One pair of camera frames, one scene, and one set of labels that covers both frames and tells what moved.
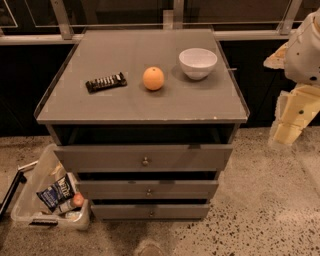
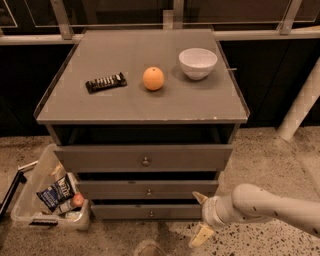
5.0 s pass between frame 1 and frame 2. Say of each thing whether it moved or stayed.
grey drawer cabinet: stayed
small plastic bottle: stayed
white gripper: moved
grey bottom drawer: stayed
